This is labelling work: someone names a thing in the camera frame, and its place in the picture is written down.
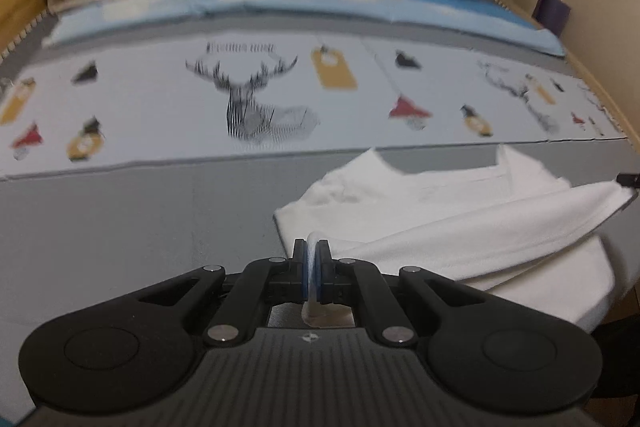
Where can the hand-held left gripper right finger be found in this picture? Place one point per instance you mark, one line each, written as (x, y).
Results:
(323, 277)

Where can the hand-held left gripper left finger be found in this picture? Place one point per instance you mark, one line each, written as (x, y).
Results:
(301, 274)

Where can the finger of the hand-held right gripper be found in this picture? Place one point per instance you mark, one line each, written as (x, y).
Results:
(630, 180)

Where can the white long-sleeved shirt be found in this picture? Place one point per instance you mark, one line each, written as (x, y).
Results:
(450, 217)

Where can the purple bag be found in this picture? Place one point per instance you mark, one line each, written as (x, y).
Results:
(551, 14)

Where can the grey printed bed sheet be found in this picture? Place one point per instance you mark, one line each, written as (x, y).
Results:
(125, 207)

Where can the light blue blanket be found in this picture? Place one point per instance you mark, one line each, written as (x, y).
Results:
(300, 9)

